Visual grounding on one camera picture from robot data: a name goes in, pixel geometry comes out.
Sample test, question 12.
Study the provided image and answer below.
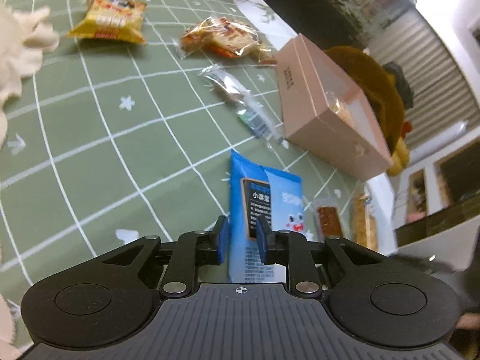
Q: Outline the brown jelly bar packet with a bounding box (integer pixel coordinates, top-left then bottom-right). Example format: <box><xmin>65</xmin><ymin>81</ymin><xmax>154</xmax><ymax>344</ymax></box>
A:
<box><xmin>312</xmin><ymin>197</ymin><xmax>344</xmax><ymax>241</ymax></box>

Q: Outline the blue white snack bag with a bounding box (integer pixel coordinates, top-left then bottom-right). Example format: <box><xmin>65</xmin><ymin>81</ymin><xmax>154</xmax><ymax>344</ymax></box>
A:
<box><xmin>228</xmin><ymin>151</ymin><xmax>304</xmax><ymax>284</ymax></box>

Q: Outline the long cheese bread packet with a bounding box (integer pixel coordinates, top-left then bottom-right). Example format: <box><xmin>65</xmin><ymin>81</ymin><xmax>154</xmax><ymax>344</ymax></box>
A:
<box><xmin>351</xmin><ymin>193</ymin><xmax>378</xmax><ymax>251</ymax></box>

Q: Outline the small clear snack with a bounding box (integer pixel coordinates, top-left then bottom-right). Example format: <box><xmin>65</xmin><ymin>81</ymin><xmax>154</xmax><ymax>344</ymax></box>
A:
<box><xmin>199</xmin><ymin>64</ymin><xmax>289</xmax><ymax>149</ymax></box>

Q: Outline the red rice cracker packet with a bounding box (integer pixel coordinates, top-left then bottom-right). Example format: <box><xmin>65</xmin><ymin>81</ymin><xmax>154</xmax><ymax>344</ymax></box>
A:
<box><xmin>176</xmin><ymin>16</ymin><xmax>278</xmax><ymax>65</ymax></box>

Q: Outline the yellow panda snack bag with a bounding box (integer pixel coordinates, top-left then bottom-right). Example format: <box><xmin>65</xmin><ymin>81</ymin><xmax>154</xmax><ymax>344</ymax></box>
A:
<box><xmin>67</xmin><ymin>0</ymin><xmax>147</xmax><ymax>45</ymax></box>

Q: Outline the green checked tablecloth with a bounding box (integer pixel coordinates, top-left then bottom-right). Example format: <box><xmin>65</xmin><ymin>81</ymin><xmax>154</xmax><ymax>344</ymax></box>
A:
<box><xmin>0</xmin><ymin>0</ymin><xmax>362</xmax><ymax>346</ymax></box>

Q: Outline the pink cardboard box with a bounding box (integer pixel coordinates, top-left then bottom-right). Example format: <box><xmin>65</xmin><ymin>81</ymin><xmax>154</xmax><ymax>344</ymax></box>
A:
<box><xmin>276</xmin><ymin>34</ymin><xmax>393</xmax><ymax>181</ymax></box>

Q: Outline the yellow jacket on chair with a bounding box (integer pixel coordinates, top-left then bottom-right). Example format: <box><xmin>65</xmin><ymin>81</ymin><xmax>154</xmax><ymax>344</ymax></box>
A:
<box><xmin>381</xmin><ymin>61</ymin><xmax>416</xmax><ymax>177</ymax></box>

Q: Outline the brown fuzzy coat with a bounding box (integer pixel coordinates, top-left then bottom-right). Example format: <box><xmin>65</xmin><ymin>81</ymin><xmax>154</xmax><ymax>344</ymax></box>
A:
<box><xmin>324</xmin><ymin>46</ymin><xmax>404</xmax><ymax>154</ymax></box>

